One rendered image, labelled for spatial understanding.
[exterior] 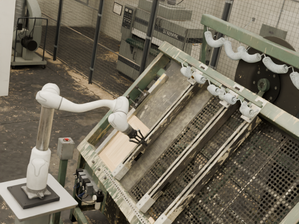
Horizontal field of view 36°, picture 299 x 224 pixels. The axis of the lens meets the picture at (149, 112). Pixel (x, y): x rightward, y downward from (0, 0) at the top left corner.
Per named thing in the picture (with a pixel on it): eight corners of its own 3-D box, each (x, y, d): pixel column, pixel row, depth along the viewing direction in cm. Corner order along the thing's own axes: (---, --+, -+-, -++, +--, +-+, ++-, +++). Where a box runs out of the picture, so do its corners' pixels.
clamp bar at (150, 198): (139, 207, 350) (120, 194, 335) (242, 90, 349) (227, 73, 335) (146, 214, 342) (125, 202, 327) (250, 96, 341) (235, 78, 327)
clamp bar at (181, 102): (115, 175, 387) (96, 162, 372) (208, 70, 386) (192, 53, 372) (120, 182, 379) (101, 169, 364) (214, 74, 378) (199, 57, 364)
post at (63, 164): (51, 222, 455) (60, 156, 428) (57, 221, 458) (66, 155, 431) (53, 225, 450) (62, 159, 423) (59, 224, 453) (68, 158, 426)
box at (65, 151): (56, 154, 429) (58, 137, 422) (68, 154, 434) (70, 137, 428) (60, 161, 419) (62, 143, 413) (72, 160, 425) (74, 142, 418)
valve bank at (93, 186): (68, 184, 418) (71, 162, 409) (82, 183, 425) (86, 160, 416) (87, 217, 379) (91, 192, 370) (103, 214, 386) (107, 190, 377)
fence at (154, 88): (97, 153, 419) (94, 151, 416) (166, 75, 418) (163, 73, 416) (99, 155, 415) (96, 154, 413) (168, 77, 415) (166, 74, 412)
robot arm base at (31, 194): (31, 202, 348) (31, 195, 346) (20, 188, 364) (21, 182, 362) (53, 197, 359) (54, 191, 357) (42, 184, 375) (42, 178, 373)
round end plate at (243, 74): (221, 110, 420) (244, 24, 391) (226, 110, 423) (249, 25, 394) (280, 151, 357) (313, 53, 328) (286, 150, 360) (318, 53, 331)
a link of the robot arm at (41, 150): (26, 175, 368) (30, 163, 388) (47, 178, 371) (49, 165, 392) (40, 86, 343) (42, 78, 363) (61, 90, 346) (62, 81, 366)
